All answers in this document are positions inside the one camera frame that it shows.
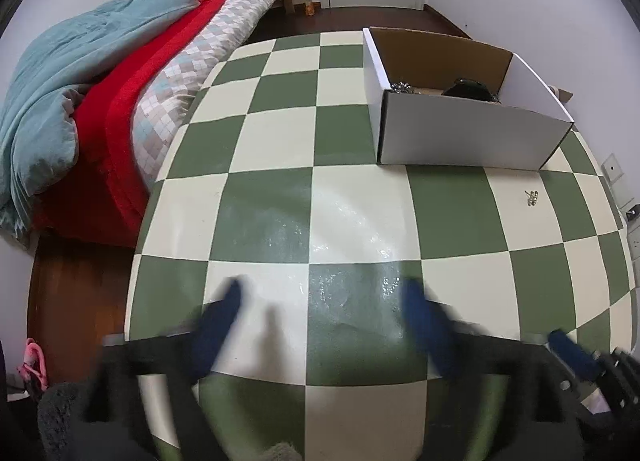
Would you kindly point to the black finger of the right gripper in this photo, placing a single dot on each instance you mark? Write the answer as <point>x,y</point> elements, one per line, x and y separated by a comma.
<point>616,375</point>

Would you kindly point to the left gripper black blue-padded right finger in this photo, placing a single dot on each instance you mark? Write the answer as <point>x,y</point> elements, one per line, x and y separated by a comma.
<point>504,399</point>

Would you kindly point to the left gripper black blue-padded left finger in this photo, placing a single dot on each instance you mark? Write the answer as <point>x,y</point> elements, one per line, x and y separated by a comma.
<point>116,427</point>

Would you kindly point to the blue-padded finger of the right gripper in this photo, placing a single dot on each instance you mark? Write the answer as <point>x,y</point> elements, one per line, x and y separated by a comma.
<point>572,353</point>

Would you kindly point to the pink slipper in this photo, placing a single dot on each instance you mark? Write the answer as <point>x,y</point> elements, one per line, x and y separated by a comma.
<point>33,370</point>

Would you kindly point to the small silver earrings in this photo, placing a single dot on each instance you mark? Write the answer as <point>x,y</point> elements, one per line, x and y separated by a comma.
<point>532,197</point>

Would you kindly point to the red blanket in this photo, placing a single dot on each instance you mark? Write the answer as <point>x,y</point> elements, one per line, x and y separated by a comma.
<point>102,197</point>

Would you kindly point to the green white checkered tablecloth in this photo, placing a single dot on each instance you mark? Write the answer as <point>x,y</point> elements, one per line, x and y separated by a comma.
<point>273,179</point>

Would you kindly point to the light blue duvet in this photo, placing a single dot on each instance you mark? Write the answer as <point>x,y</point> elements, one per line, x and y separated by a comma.
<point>38,135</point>

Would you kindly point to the cardboard paper bag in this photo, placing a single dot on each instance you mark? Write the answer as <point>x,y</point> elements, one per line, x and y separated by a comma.
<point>563,95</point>

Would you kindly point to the black smart watch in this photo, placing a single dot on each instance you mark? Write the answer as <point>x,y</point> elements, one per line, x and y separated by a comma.
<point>464,88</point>

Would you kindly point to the open cardboard box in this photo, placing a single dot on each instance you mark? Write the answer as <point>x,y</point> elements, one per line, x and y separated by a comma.
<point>412,123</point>

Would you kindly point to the checkered bed mattress sheet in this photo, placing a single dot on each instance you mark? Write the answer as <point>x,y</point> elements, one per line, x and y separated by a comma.
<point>163,104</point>

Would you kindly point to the orange drink bottle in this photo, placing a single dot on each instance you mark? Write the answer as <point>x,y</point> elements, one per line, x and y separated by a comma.
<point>309,8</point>

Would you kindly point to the white wall socket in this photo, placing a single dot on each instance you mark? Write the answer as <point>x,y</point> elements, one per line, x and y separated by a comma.
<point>611,169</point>

